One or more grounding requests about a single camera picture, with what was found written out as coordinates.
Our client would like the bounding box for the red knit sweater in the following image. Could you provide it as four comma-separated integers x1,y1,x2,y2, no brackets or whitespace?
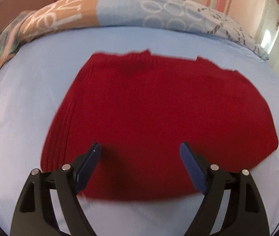
41,51,279,201

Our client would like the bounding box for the light blue quilted bedspread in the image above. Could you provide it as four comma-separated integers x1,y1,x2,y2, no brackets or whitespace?
0,27,279,233

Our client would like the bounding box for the blue and brown patterned duvet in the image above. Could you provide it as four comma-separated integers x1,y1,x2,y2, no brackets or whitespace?
17,0,268,61

